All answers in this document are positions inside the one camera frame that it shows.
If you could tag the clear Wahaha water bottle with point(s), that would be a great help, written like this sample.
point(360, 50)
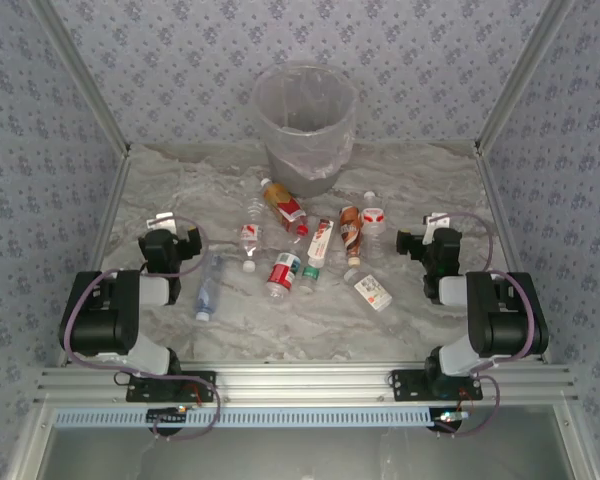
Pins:
point(374, 217)

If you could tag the blue-tinted clear bottle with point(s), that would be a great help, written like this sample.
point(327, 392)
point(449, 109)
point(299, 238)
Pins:
point(207, 295)

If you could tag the clear bottle red-white label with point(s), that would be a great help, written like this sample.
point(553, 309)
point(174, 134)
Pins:
point(250, 235)

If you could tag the brown coffee drink bottle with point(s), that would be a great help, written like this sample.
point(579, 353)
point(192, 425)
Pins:
point(351, 232)

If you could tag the clear bottle white text label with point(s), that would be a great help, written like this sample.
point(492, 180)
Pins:
point(372, 292)

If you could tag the red-capped bottle red label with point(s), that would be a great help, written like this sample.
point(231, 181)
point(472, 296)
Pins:
point(280, 275)

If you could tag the orange tea bottle red label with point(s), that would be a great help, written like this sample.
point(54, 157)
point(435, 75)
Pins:
point(280, 202)

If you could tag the small clear bottle green label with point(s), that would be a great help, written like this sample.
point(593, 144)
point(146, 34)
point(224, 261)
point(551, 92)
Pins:
point(310, 273)

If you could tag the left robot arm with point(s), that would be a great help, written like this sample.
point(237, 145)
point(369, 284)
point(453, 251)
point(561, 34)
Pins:
point(100, 320)

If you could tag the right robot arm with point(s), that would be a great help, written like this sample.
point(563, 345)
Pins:
point(505, 320)

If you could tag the grey mesh waste bin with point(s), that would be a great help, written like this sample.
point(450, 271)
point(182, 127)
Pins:
point(300, 185)

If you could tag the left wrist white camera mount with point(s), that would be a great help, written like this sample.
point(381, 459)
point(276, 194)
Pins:
point(155, 221)

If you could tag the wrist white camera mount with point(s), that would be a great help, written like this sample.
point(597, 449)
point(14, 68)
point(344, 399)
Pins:
point(437, 220)
point(155, 221)

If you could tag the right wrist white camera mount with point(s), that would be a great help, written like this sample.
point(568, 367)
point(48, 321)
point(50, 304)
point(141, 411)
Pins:
point(437, 220)

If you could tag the aluminium side rail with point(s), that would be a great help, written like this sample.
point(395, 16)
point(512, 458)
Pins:
point(113, 200)
point(497, 200)

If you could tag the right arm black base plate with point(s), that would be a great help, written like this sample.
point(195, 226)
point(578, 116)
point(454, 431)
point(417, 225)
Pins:
point(405, 387)

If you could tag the wide aluminium mounting rail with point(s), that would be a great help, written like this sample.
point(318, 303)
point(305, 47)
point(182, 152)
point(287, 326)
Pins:
point(305, 385)

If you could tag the aluminium corner post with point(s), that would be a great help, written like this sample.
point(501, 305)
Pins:
point(85, 75)
point(521, 75)

